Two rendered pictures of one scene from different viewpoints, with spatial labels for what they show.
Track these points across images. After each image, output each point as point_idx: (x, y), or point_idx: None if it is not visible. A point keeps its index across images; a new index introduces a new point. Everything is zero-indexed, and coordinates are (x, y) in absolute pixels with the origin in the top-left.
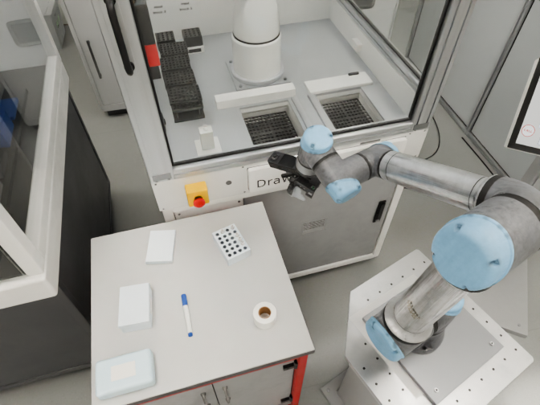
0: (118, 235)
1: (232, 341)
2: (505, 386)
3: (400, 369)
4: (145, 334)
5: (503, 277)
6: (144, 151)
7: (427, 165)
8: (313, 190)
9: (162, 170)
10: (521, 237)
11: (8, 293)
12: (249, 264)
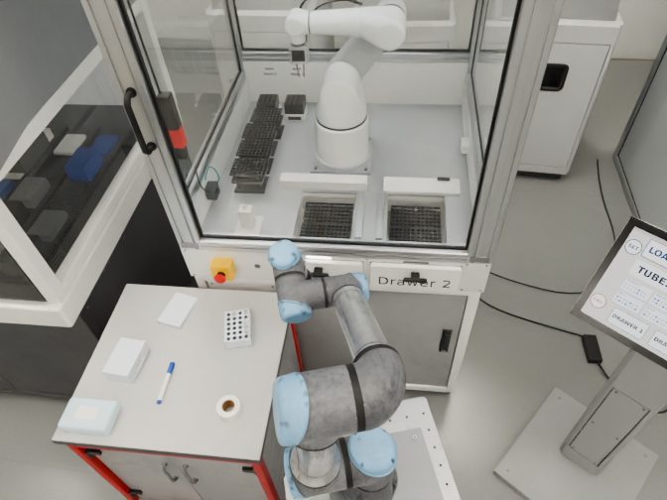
0: (149, 288)
1: (191, 423)
2: None
3: None
4: (124, 388)
5: (298, 441)
6: (171, 218)
7: (354, 312)
8: None
9: (190, 239)
10: (323, 410)
11: (32, 313)
12: (245, 354)
